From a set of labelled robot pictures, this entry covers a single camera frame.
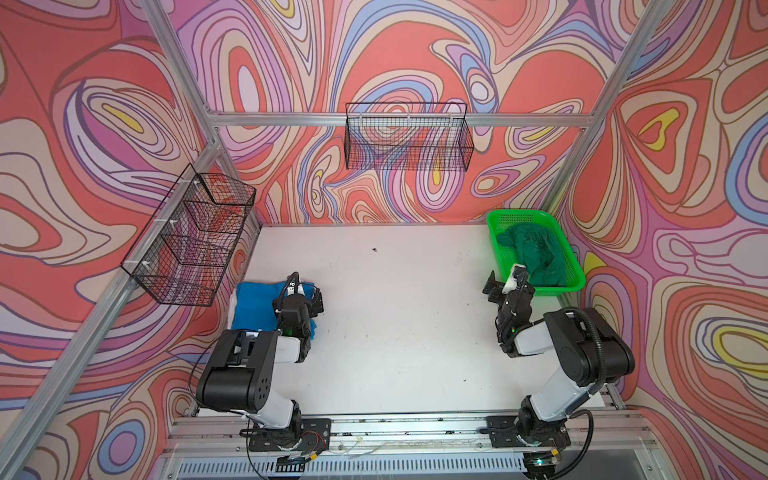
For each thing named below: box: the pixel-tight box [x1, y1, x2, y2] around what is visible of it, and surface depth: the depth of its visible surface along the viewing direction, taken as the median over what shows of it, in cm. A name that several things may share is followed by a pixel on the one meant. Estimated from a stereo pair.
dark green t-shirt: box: [497, 223, 567, 286], surface depth 106 cm
